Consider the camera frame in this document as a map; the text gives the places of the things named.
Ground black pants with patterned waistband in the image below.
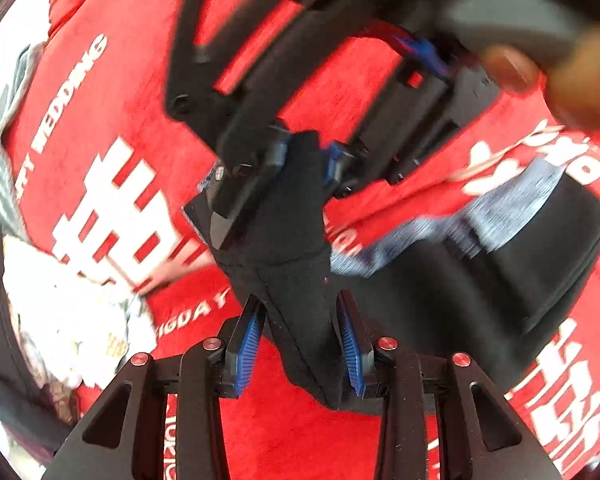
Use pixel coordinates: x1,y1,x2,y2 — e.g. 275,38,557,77
213,131,600,412

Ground person's right hand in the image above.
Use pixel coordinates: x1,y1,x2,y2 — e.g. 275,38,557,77
480,25,600,133

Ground red blanket with white print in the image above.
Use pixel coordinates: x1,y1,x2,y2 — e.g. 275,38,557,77
6,0,600,478

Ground white floral bedsheet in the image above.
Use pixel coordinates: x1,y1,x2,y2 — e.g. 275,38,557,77
0,44,157,390

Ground black garment at bedside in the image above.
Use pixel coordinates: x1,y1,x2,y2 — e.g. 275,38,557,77
0,229,72,466

